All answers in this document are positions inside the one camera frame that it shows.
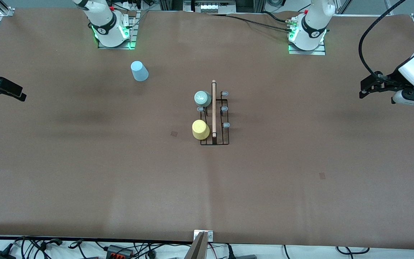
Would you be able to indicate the aluminium profile bar with bracket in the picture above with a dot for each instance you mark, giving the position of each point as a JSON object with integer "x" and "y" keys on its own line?
{"x": 198, "y": 250}

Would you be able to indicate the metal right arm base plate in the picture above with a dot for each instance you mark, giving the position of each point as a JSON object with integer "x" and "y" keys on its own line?
{"x": 120, "y": 47}

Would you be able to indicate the brown table mat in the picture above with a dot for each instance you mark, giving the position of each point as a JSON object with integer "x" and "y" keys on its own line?
{"x": 228, "y": 187}

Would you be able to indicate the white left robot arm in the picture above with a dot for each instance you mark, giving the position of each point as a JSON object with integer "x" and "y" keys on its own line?
{"x": 313, "y": 21}

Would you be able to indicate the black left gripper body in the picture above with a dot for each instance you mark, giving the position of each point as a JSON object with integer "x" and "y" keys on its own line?
{"x": 391, "y": 79}

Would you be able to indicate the white power strip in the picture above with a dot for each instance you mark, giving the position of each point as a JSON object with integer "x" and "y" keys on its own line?
{"x": 210, "y": 7}

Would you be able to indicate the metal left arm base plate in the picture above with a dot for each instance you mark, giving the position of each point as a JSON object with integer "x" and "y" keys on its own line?
{"x": 307, "y": 52}

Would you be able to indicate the yellow plastic cup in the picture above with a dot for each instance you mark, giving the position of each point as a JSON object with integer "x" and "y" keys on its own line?
{"x": 200, "y": 129}

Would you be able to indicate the pale green plastic cup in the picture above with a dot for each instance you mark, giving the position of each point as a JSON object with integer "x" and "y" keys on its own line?
{"x": 202, "y": 98}

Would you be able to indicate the light blue plastic cup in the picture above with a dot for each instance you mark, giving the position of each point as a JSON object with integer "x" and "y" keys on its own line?
{"x": 139, "y": 71}

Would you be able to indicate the black box with orange connectors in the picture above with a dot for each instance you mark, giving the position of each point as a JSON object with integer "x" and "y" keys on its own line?
{"x": 115, "y": 250}

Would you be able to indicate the black power adapter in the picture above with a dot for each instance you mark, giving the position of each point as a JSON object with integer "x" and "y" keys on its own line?
{"x": 0, "y": 255}

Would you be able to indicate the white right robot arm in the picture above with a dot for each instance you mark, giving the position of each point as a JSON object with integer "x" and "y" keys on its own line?
{"x": 102, "y": 18}

